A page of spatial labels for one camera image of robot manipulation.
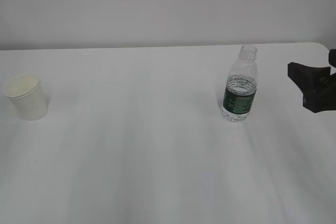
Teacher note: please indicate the white paper cup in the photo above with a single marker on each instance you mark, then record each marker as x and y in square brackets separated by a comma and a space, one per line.
[26, 94]

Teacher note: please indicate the clear plastic water bottle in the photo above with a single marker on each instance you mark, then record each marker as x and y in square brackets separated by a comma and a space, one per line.
[241, 85]

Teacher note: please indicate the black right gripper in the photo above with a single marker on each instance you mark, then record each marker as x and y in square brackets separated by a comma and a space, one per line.
[316, 83]

